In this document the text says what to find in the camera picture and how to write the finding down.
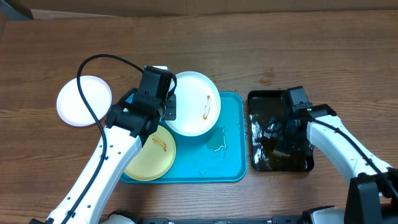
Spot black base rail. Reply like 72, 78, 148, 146
137, 215, 307, 224

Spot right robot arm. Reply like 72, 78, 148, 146
264, 86, 397, 223

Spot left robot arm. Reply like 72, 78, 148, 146
46, 66, 177, 223

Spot black water tray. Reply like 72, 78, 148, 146
248, 90, 314, 172

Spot green yellow sponge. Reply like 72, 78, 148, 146
272, 139, 291, 157

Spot white plate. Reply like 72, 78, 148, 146
166, 71, 221, 137
56, 75, 112, 127

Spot yellow plate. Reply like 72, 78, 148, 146
124, 125, 177, 182

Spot teal plastic tray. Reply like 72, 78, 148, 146
119, 91, 248, 184

